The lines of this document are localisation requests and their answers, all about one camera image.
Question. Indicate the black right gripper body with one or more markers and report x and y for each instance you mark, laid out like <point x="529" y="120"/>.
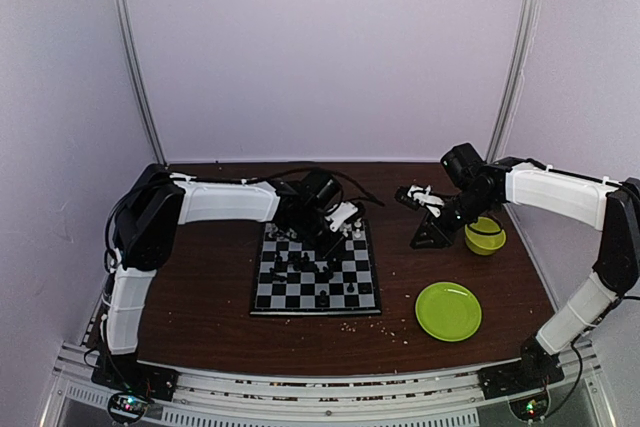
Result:
<point x="469" y="211"/>

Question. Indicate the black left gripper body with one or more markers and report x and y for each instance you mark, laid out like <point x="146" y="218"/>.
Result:
<point x="307" y="230"/>

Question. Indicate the black king piece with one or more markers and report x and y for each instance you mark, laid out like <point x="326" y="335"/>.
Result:
<point x="323" y="299"/>

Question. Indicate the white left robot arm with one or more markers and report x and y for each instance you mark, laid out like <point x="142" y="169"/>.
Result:
<point x="146" y="220"/>

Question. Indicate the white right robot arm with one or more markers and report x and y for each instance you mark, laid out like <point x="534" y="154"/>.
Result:
<point x="592" y="244"/>

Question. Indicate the pile of black chess pieces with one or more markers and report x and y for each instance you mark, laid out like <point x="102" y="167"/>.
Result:
<point x="290" y="269"/>

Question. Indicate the green bowl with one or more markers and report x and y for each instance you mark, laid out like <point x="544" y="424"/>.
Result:
<point x="485" y="236"/>

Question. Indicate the black and white chessboard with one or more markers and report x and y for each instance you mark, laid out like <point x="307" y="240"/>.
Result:
<point x="299" y="298"/>

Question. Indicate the green plate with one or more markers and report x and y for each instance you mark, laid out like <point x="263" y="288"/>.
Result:
<point x="448" y="312"/>

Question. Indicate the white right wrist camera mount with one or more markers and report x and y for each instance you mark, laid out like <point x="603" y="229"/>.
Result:
<point x="424" y="197"/>

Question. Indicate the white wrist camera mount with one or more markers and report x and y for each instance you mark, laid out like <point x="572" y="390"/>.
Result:
<point x="344" y="213"/>
<point x="424" y="197"/>

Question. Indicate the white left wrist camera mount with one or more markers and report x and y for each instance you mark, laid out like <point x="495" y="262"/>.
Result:
<point x="344" y="213"/>

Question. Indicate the front aluminium rail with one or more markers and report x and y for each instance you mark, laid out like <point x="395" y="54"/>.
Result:
<point x="445" y="397"/>

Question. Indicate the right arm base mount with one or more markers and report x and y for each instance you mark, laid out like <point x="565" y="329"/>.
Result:
<point x="525" y="380"/>

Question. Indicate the right aluminium frame post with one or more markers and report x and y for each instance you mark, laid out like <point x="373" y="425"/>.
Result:
<point x="525" y="33"/>

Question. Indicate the aluminium frame post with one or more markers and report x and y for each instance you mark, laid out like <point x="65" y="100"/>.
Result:
<point x="525" y="33"/>
<point x="137" y="81"/>

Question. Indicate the left aluminium frame post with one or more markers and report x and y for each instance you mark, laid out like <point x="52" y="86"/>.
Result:
<point x="137" y="81"/>

